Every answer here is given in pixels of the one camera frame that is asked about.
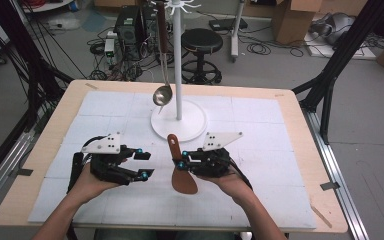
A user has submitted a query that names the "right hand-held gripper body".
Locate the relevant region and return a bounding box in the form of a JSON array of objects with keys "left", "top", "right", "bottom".
[{"left": 187, "top": 131, "right": 244, "bottom": 179}]

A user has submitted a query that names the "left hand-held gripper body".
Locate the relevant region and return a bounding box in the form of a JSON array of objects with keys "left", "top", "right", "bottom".
[{"left": 81, "top": 132, "right": 138, "bottom": 186}]

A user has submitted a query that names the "brown wooden rice paddle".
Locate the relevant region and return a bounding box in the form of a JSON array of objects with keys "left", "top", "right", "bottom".
[{"left": 167, "top": 133, "right": 199, "bottom": 196}]

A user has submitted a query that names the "white utensil rack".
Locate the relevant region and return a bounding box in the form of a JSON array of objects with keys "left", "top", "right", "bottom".
[{"left": 150, "top": 0, "right": 209, "bottom": 143}]

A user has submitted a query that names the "steel ladle with dark handle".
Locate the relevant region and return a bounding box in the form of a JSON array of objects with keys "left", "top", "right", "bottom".
[{"left": 152, "top": 1, "right": 174, "bottom": 107}]

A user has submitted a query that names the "person's left hand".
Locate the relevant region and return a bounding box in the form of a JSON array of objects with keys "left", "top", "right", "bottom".
[{"left": 67, "top": 162, "right": 128, "bottom": 203}]

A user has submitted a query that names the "person's right hand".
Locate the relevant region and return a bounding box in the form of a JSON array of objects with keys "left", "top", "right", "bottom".
[{"left": 195, "top": 167, "right": 253, "bottom": 207}]

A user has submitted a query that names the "white grid mat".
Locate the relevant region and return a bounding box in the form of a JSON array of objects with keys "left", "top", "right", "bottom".
[{"left": 28, "top": 90, "right": 317, "bottom": 231}]

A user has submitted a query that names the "grey tape strip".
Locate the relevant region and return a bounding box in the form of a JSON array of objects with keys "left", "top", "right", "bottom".
[
  {"left": 8, "top": 168, "right": 34, "bottom": 178},
  {"left": 319, "top": 181, "right": 341, "bottom": 192}
]

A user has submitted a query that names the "light wooden table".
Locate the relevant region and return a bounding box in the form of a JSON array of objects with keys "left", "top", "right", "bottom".
[{"left": 0, "top": 79, "right": 349, "bottom": 234}]

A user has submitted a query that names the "white box with green light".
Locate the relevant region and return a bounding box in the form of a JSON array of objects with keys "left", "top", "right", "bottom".
[{"left": 104, "top": 30, "right": 118, "bottom": 58}]

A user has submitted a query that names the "black round stool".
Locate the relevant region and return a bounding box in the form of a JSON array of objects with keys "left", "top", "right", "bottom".
[{"left": 180, "top": 28, "right": 224, "bottom": 85}]

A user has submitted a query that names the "thin wooden stick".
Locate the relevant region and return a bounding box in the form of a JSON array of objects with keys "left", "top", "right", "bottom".
[{"left": 309, "top": 203, "right": 333, "bottom": 230}]

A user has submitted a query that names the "white floor stand pole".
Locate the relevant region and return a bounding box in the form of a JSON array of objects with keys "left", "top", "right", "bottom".
[{"left": 229, "top": 0, "right": 246, "bottom": 63}]

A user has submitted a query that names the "black computer tower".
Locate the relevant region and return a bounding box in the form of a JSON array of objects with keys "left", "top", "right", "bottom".
[{"left": 113, "top": 4, "right": 165, "bottom": 62}]

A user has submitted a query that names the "black flat box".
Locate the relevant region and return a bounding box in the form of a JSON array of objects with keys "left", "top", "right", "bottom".
[{"left": 208, "top": 17, "right": 249, "bottom": 32}]

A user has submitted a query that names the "open cardboard box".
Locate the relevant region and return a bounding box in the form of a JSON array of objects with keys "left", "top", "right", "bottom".
[{"left": 271, "top": 0, "right": 324, "bottom": 47}]

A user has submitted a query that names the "white flat board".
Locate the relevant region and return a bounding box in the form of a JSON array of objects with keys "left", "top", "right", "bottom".
[{"left": 304, "top": 31, "right": 378, "bottom": 62}]

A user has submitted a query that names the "grey bag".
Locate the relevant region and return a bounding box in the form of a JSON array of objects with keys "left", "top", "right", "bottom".
[{"left": 309, "top": 12, "right": 357, "bottom": 46}]

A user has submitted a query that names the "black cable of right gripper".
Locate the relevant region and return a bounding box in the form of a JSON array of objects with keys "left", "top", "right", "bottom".
[{"left": 228, "top": 159, "right": 254, "bottom": 192}]

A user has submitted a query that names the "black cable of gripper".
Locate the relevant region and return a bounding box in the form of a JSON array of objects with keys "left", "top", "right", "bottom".
[
  {"left": 66, "top": 135, "right": 96, "bottom": 240},
  {"left": 228, "top": 159, "right": 254, "bottom": 192}
]

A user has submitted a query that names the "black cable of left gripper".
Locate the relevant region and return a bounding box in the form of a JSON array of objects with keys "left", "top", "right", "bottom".
[{"left": 66, "top": 135, "right": 96, "bottom": 240}]

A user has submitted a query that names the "tangle of black cables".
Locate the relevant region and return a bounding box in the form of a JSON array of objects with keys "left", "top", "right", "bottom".
[{"left": 86, "top": 26, "right": 169, "bottom": 82}]

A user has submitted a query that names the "aluminium rail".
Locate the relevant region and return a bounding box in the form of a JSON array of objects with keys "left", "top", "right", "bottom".
[
  {"left": 300, "top": 107, "right": 370, "bottom": 240},
  {"left": 0, "top": 129, "right": 37, "bottom": 218}
]

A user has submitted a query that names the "black coiled floor cable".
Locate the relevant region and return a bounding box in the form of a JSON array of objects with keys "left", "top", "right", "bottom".
[{"left": 245, "top": 40, "right": 305, "bottom": 58}]

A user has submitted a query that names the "black metal frame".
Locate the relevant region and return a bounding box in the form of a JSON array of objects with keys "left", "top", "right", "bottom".
[
  {"left": 0, "top": 0, "right": 75, "bottom": 189},
  {"left": 292, "top": 0, "right": 384, "bottom": 145}
]

